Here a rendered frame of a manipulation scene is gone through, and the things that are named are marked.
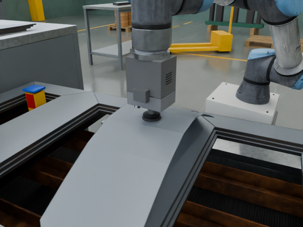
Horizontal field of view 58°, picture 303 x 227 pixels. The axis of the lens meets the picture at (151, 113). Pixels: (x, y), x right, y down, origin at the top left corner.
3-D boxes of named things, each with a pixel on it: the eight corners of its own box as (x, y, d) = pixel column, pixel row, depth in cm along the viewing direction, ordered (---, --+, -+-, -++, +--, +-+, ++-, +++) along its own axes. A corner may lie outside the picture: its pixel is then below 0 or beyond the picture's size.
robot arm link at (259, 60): (251, 72, 130) (259, 43, 124) (278, 80, 122) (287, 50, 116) (238, 76, 123) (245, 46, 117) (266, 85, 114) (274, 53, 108)
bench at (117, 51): (121, 70, 435) (118, 5, 393) (88, 65, 467) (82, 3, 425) (172, 49, 575) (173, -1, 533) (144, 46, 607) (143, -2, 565)
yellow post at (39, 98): (43, 137, 112) (34, 94, 104) (34, 134, 114) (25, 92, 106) (51, 132, 116) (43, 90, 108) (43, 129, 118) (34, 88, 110)
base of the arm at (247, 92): (242, 89, 137) (247, 70, 132) (273, 98, 129) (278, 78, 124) (230, 97, 126) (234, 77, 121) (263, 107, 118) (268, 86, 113)
